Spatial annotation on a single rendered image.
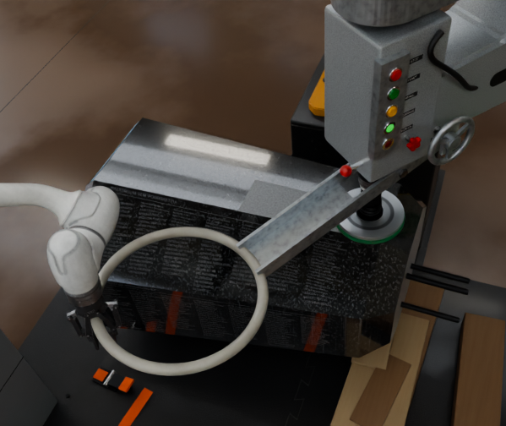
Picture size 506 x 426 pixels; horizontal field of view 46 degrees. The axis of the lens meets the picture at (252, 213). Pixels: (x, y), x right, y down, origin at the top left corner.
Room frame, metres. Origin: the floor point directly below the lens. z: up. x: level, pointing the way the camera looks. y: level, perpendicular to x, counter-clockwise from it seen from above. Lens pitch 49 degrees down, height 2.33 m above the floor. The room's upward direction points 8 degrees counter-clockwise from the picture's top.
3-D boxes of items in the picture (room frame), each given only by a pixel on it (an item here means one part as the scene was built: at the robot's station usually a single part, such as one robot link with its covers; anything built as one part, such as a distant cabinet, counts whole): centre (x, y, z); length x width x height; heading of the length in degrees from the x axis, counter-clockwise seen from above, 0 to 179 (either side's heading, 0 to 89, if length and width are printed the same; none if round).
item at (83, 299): (0.89, 0.45, 1.12); 0.09 x 0.09 x 0.06
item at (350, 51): (1.23, -0.44, 1.37); 0.36 x 0.22 x 0.45; 114
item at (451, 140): (1.14, -0.52, 1.25); 0.15 x 0.10 x 0.15; 114
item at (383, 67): (1.07, -0.35, 1.42); 0.08 x 0.03 x 0.28; 114
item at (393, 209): (1.20, -0.36, 0.89); 0.21 x 0.21 x 0.01
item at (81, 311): (0.89, 0.45, 1.05); 0.08 x 0.07 x 0.09; 99
